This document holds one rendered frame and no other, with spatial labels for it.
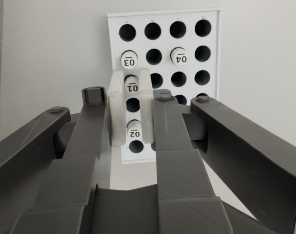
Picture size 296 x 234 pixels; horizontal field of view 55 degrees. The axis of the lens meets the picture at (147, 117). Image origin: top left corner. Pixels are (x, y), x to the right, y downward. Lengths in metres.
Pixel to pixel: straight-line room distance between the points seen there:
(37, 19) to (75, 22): 0.03
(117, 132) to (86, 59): 0.12
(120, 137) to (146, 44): 0.09
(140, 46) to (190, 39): 0.04
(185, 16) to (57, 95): 0.13
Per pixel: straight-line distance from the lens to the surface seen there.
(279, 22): 0.28
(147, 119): 0.15
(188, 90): 0.23
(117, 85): 0.17
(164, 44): 0.22
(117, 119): 0.15
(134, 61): 0.21
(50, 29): 0.26
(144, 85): 0.16
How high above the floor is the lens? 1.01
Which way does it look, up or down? 69 degrees down
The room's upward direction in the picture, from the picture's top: 172 degrees clockwise
